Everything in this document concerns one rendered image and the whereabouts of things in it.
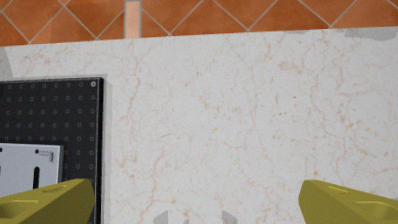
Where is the black perforated breadboard plate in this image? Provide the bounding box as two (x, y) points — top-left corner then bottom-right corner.
(0, 77), (104, 224)

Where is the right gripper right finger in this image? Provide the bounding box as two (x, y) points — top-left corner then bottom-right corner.
(298, 180), (398, 224)

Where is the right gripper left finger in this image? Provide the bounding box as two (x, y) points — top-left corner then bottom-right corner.
(0, 179), (95, 224)

